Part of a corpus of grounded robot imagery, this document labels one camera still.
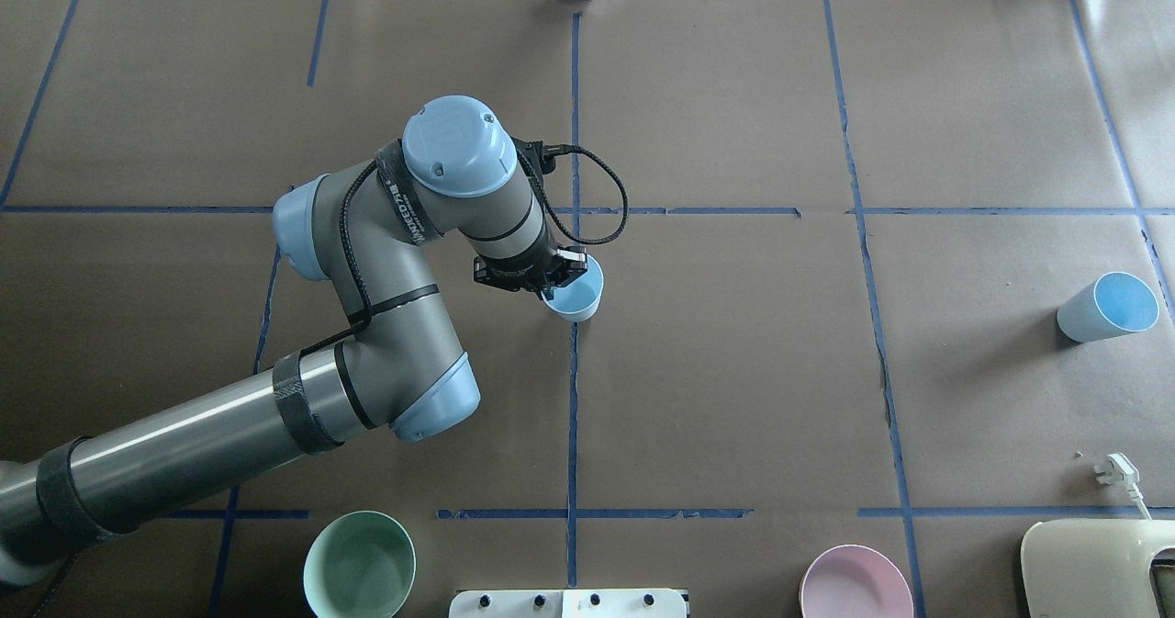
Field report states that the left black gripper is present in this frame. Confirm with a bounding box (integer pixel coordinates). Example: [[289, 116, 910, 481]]
[[474, 247, 588, 305]]

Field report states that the light blue plastic cup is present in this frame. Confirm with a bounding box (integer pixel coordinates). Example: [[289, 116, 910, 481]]
[[544, 254, 605, 322]]

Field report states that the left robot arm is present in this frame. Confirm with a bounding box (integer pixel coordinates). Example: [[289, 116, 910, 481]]
[[1, 96, 588, 593]]

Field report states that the white mounting pillar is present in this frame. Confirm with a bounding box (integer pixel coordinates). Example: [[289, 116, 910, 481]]
[[448, 587, 691, 617]]

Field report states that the green bowl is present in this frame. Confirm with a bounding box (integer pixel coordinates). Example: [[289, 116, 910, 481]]
[[302, 511, 417, 617]]

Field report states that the pink bowl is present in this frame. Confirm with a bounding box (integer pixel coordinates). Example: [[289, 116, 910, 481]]
[[798, 545, 917, 617]]

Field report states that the cream toaster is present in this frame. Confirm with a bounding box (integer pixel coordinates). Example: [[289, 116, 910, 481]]
[[1020, 518, 1174, 617]]

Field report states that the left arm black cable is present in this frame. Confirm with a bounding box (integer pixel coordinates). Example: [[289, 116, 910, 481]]
[[298, 143, 629, 357]]

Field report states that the white toaster plug cable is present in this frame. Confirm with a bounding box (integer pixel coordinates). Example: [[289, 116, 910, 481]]
[[1094, 454, 1154, 520]]

